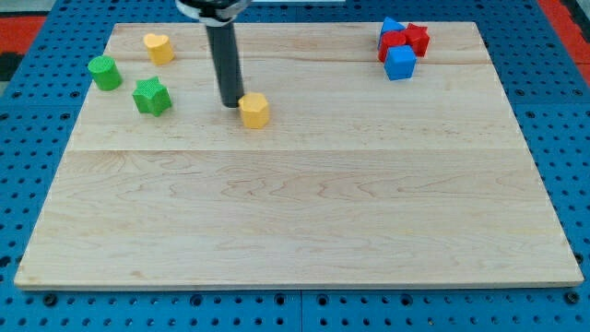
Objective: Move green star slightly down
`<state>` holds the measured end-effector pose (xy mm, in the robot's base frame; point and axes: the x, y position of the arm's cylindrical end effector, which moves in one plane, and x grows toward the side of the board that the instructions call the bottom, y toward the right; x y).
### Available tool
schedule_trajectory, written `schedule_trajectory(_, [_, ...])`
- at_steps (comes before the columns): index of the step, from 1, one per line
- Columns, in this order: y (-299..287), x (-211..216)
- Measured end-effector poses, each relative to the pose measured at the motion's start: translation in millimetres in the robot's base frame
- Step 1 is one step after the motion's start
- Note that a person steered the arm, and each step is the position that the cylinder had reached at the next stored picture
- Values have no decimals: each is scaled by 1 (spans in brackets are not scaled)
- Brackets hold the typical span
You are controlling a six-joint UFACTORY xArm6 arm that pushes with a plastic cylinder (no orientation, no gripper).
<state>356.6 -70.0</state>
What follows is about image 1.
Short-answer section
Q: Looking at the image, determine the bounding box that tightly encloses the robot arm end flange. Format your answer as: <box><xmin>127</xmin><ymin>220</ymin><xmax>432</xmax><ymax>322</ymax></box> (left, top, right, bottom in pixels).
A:
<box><xmin>175</xmin><ymin>0</ymin><xmax>253</xmax><ymax>28</ymax></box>

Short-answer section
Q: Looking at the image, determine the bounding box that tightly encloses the yellow heart block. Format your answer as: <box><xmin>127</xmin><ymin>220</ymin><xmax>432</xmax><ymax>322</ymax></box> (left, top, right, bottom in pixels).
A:
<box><xmin>143</xmin><ymin>33</ymin><xmax>175</xmax><ymax>65</ymax></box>

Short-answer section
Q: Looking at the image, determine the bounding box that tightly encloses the blue triangle block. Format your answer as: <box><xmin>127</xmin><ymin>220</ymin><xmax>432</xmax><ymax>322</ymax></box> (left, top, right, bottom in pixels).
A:
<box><xmin>377</xmin><ymin>17</ymin><xmax>406</xmax><ymax>48</ymax></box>

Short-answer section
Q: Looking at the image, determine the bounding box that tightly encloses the red cylinder block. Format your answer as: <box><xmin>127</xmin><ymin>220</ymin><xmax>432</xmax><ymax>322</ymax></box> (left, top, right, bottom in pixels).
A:
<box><xmin>378</xmin><ymin>30</ymin><xmax>407</xmax><ymax>63</ymax></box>

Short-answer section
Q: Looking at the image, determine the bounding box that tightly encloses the red star block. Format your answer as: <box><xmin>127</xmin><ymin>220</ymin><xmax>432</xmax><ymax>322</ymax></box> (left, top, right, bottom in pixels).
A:
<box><xmin>402</xmin><ymin>23</ymin><xmax>430</xmax><ymax>57</ymax></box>

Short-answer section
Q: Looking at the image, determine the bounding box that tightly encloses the light wooden board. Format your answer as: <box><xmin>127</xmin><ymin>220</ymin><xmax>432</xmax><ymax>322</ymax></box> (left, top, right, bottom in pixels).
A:
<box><xmin>14</xmin><ymin>22</ymin><xmax>584</xmax><ymax>291</ymax></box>

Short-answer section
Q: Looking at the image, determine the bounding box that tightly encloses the blue cube block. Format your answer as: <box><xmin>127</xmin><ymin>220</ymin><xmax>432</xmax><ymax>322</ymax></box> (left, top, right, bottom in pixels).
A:
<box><xmin>384</xmin><ymin>45</ymin><xmax>417</xmax><ymax>80</ymax></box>

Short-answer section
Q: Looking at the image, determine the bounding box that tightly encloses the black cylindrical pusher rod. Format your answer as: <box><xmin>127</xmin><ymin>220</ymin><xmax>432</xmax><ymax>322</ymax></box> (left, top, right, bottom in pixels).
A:
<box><xmin>206</xmin><ymin>22</ymin><xmax>244</xmax><ymax>108</ymax></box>

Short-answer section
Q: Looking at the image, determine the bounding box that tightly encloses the green cylinder block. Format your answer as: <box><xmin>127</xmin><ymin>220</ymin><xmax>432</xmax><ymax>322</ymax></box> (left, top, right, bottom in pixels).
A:
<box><xmin>87</xmin><ymin>55</ymin><xmax>123</xmax><ymax>91</ymax></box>

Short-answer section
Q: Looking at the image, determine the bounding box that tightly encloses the yellow hexagon block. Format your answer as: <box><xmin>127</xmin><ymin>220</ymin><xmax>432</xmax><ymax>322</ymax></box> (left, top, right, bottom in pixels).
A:
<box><xmin>239</xmin><ymin>92</ymin><xmax>269</xmax><ymax>129</ymax></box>

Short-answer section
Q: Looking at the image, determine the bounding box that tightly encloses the green star block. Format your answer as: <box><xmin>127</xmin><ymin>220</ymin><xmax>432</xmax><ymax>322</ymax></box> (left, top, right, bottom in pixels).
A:
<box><xmin>132</xmin><ymin>77</ymin><xmax>172</xmax><ymax>117</ymax></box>

